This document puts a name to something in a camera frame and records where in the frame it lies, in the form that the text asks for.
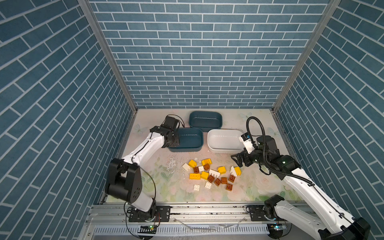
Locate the white plastic bin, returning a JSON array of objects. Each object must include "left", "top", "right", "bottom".
[{"left": 207, "top": 129, "right": 244, "bottom": 154}]

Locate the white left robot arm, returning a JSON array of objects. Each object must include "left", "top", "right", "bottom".
[{"left": 105, "top": 124, "right": 180, "bottom": 215}]

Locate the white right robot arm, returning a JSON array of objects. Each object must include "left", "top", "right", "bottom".
[{"left": 231, "top": 134, "right": 371, "bottom": 240}]

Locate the long white lego brick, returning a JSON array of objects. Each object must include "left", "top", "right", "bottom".
[{"left": 209, "top": 169, "right": 221, "bottom": 178}]

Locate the brown hollow lego lower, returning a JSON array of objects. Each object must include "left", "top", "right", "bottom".
[{"left": 214, "top": 178, "right": 221, "bottom": 186}]

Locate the aluminium corner post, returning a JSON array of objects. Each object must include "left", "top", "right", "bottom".
[
  {"left": 78, "top": 0, "right": 138, "bottom": 115},
  {"left": 272, "top": 0, "right": 341, "bottom": 115}
]

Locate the brown studded lego middle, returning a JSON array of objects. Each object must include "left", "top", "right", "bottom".
[{"left": 221, "top": 177, "right": 228, "bottom": 185}]

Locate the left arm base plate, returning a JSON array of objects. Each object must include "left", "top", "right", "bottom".
[{"left": 127, "top": 206, "right": 171, "bottom": 223}]

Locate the yellow hollow lego brick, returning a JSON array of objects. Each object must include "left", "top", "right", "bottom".
[{"left": 202, "top": 159, "right": 212, "bottom": 166}]

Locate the brown hollow lego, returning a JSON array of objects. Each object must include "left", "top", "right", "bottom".
[
  {"left": 214, "top": 178, "right": 221, "bottom": 186},
  {"left": 207, "top": 175, "right": 215, "bottom": 183}
]

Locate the long yellow lego brick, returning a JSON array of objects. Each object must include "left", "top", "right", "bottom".
[{"left": 189, "top": 173, "right": 201, "bottom": 180}]

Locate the near teal plastic bin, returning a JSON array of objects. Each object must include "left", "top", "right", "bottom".
[{"left": 169, "top": 128, "right": 204, "bottom": 153}]

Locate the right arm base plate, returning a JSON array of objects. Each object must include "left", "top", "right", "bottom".
[{"left": 246, "top": 205, "right": 269, "bottom": 222}]

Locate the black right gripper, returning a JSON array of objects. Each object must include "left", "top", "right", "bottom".
[{"left": 230, "top": 145, "right": 269, "bottom": 167}]

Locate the brown hollow lego centre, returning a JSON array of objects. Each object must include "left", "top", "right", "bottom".
[{"left": 207, "top": 175, "right": 215, "bottom": 183}]

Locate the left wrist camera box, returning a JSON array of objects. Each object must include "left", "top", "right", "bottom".
[{"left": 161, "top": 116, "right": 180, "bottom": 131}]

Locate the far teal plastic bin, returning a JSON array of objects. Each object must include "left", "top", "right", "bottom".
[{"left": 189, "top": 111, "right": 223, "bottom": 132}]

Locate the black corrugated cable hose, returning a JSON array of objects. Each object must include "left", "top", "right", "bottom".
[{"left": 245, "top": 116, "right": 316, "bottom": 185}]

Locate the aluminium corner post left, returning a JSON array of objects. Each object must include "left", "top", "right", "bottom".
[{"left": 78, "top": 0, "right": 138, "bottom": 115}]

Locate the aluminium front rail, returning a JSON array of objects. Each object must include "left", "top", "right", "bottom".
[{"left": 78, "top": 201, "right": 316, "bottom": 240}]

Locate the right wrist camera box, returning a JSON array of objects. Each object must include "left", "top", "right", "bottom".
[{"left": 239, "top": 133, "right": 255, "bottom": 154}]

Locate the white curved lego brick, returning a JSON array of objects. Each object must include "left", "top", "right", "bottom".
[{"left": 230, "top": 166, "right": 238, "bottom": 177}]

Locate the teal plastic bin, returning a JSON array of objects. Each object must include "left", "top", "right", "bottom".
[
  {"left": 169, "top": 128, "right": 204, "bottom": 153},
  {"left": 189, "top": 111, "right": 223, "bottom": 132}
]

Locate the aluminium corner post right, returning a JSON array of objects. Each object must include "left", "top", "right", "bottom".
[{"left": 272, "top": 0, "right": 341, "bottom": 115}]

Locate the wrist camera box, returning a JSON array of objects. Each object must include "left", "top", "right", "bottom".
[
  {"left": 239, "top": 133, "right": 255, "bottom": 154},
  {"left": 161, "top": 116, "right": 180, "bottom": 131}
]

